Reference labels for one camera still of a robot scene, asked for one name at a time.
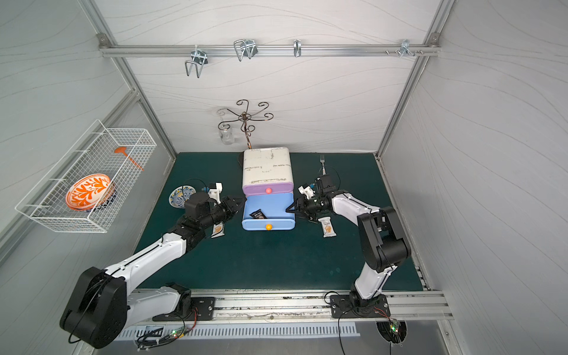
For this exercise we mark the double metal hook left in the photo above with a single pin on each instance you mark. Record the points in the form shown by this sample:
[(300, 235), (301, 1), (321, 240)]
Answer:
[(197, 60)]

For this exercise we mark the metal mug tree stand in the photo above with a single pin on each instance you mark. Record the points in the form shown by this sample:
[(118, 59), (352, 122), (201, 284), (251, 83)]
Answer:
[(246, 117)]

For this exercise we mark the double metal hook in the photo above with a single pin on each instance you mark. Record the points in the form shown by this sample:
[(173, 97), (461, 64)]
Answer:
[(245, 48), (197, 60)]

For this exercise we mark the metal hook right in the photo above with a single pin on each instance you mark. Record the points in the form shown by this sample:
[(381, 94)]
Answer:
[(404, 50)]

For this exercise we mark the double metal hook middle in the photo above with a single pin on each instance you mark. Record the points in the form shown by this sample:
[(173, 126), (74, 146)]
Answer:
[(245, 48)]

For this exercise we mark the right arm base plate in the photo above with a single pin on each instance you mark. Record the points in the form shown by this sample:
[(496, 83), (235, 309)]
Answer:
[(349, 306)]

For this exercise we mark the blue patterned small bowl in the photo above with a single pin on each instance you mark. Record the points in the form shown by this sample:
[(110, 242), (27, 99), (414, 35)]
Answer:
[(180, 195)]

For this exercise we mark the white cookie packet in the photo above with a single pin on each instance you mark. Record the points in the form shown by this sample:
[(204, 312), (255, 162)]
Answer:
[(327, 227), (218, 230)]

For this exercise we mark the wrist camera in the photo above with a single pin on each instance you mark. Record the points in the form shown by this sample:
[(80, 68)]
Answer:
[(214, 191), (323, 186)]

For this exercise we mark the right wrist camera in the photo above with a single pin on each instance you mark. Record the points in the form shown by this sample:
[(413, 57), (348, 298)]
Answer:
[(323, 186)]

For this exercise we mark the black drycake packet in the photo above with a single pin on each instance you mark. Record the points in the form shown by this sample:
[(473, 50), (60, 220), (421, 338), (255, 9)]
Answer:
[(258, 214)]

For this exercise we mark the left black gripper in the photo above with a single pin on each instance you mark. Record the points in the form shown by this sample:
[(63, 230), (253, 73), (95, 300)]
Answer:
[(228, 208)]

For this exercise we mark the silver fork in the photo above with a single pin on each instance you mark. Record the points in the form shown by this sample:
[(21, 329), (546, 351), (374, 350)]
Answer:
[(322, 161)]

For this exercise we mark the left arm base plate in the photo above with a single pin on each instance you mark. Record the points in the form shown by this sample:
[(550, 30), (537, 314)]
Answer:
[(199, 308)]

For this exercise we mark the single metal hook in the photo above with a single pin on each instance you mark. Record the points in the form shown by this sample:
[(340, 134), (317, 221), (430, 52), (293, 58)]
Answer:
[(297, 48)]

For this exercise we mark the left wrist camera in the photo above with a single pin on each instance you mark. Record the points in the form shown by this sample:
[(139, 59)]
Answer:
[(214, 191)]

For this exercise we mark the blue drawer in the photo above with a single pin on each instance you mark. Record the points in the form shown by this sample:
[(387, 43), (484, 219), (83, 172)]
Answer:
[(273, 206)]

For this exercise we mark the orange patterned plate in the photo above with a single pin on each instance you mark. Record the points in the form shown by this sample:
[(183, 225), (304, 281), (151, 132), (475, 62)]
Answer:
[(90, 192)]

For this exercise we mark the white drawer cabinet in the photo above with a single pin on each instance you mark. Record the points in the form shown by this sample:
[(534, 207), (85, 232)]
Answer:
[(267, 166)]

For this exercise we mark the small glass jar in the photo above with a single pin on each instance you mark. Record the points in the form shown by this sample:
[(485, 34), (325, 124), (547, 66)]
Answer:
[(226, 134)]

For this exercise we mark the aluminium wall rail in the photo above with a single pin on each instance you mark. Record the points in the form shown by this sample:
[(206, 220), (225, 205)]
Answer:
[(264, 50)]

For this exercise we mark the white wire basket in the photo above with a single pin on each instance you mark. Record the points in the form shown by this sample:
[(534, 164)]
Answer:
[(92, 153)]

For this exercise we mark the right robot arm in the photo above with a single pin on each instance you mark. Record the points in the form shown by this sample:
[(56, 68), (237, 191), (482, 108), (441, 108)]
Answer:
[(382, 238)]

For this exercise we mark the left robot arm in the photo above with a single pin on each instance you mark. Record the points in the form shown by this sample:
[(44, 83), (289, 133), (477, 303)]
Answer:
[(106, 301)]

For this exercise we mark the purple top drawer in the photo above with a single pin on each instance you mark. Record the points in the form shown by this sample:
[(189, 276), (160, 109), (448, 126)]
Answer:
[(268, 188)]

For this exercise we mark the orange spatula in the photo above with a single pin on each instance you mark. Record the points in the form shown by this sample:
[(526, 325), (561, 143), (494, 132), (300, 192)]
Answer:
[(123, 151)]

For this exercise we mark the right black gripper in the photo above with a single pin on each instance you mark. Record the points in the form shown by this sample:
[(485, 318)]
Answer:
[(304, 206)]

